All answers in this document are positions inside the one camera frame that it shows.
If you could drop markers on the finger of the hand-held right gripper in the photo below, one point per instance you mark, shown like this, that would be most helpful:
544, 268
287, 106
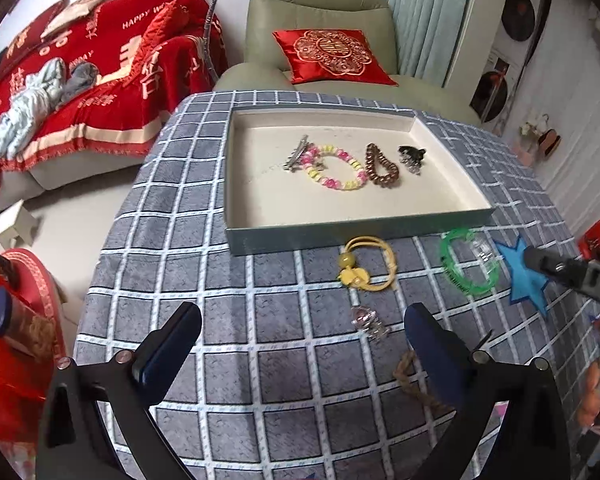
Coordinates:
545, 260

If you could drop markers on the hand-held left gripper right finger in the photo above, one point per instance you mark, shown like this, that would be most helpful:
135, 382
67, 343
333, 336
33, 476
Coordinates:
435, 355

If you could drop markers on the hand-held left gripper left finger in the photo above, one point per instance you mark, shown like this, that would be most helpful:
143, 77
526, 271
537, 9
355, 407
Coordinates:
167, 355

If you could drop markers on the green translucent bangle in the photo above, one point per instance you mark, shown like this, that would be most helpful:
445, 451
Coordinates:
447, 270

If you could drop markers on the clear crystal hair clip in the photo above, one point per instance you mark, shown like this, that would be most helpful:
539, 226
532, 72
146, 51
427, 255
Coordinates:
370, 322
411, 166

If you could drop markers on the black claw hair clip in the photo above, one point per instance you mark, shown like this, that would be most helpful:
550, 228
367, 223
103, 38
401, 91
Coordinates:
411, 151

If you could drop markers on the grey shallow tray box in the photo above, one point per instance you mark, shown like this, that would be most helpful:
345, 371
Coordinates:
280, 195

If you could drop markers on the silver metal hair clip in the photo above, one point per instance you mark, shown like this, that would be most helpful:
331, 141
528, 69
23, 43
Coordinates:
296, 156

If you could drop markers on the grey checked tablecloth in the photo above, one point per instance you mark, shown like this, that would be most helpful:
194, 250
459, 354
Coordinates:
280, 360

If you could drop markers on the pink slippers rack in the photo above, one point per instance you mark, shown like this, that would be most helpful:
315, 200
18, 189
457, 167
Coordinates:
540, 140

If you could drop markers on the blue lid jar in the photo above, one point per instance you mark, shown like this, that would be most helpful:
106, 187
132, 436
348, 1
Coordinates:
10, 320

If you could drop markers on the white washing machine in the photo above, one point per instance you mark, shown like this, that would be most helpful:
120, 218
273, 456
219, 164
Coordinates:
495, 90

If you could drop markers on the white sheer curtain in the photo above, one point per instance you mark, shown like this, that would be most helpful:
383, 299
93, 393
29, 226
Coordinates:
580, 85

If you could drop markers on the beige sofa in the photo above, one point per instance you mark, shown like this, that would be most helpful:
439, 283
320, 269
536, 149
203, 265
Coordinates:
80, 172

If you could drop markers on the small white stool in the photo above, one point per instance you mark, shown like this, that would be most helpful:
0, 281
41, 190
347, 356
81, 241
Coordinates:
12, 220

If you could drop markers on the stacked white dryer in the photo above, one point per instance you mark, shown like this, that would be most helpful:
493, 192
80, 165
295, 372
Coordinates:
522, 10

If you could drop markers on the light blue curtain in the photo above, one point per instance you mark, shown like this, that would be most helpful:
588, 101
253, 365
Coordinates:
425, 10

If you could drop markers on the grey garment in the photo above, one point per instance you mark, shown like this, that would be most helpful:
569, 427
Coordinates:
77, 82

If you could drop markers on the light blue clothes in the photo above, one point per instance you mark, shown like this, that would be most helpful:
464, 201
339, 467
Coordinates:
25, 105

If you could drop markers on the red embroidered cushion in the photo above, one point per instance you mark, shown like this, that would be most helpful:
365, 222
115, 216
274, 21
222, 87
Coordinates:
330, 55

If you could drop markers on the red blanket sofa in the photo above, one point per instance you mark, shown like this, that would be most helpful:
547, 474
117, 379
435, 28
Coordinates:
120, 60

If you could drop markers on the red quilted cushion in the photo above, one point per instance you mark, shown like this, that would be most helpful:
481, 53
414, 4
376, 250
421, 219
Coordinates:
160, 30

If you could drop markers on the flexible phone holder stand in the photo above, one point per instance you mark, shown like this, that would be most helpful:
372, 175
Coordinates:
212, 20

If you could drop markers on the green leather armchair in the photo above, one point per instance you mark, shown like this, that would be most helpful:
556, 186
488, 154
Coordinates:
320, 5

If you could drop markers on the white printed pillow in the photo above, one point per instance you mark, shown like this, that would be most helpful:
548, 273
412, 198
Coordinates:
75, 10

